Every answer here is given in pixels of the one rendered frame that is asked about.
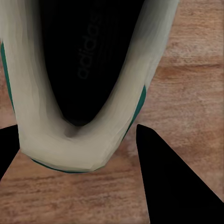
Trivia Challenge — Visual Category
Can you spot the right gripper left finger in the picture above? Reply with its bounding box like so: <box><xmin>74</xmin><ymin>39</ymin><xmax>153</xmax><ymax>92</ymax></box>
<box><xmin>0</xmin><ymin>125</ymin><xmax>20</xmax><ymax>180</ymax></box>

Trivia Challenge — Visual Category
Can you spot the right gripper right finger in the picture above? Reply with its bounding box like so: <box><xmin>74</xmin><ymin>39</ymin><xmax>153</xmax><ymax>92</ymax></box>
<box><xmin>136</xmin><ymin>124</ymin><xmax>224</xmax><ymax>224</ymax></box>

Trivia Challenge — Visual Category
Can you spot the gym shoe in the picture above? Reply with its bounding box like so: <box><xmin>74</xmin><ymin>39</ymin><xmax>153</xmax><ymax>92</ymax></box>
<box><xmin>0</xmin><ymin>0</ymin><xmax>180</xmax><ymax>174</ymax></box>

